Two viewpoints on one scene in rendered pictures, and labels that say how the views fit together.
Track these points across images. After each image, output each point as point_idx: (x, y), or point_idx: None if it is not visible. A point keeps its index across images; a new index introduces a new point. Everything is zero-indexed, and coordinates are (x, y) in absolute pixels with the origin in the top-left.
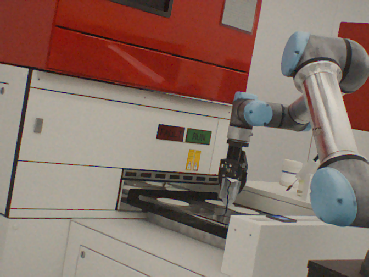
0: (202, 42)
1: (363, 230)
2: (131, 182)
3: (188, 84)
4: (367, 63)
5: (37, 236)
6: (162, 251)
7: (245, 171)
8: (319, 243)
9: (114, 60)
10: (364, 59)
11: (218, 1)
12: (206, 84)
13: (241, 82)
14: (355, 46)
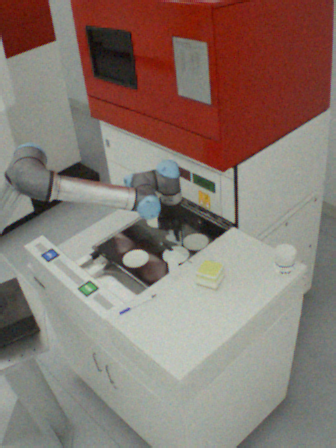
0: (167, 109)
1: (88, 308)
2: (159, 194)
3: (165, 140)
4: (15, 184)
5: None
6: (82, 237)
7: (178, 227)
8: (59, 286)
9: (116, 116)
10: (12, 180)
11: (171, 76)
12: (180, 144)
13: (214, 150)
14: (11, 169)
